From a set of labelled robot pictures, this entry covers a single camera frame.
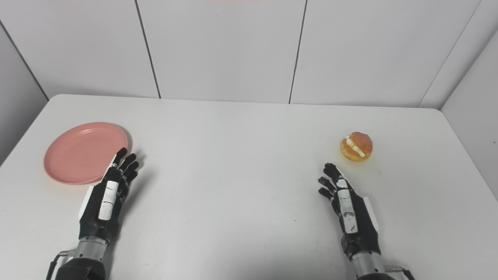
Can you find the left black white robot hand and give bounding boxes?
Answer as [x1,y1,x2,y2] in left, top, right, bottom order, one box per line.
[78,147,140,244]

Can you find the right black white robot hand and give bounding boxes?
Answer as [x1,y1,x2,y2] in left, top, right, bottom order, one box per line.
[318,163,381,260]

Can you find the pink round plate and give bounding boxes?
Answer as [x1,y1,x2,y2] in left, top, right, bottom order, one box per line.
[44,122,129,185]

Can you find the cream puff pastry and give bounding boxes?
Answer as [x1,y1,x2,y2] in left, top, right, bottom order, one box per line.
[340,132,373,162]

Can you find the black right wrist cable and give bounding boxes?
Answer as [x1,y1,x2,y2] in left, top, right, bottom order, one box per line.
[384,265,416,280]

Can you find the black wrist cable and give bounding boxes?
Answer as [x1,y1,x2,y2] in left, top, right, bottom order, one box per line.
[46,250,74,280]
[384,265,416,280]

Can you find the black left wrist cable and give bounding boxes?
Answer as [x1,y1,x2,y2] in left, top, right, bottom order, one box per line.
[46,250,74,280]

